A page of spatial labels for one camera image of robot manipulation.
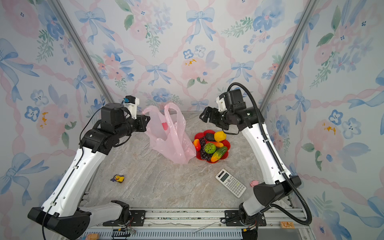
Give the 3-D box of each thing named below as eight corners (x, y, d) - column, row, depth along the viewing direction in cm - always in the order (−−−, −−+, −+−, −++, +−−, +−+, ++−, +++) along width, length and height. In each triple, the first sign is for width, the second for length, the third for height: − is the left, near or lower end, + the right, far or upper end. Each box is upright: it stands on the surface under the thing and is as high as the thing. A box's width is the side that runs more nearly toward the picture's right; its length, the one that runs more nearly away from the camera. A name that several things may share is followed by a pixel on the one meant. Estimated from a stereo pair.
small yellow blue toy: (112, 181, 88) (110, 179, 85) (115, 175, 90) (113, 174, 87) (122, 183, 87) (120, 181, 85) (125, 177, 89) (123, 175, 87)
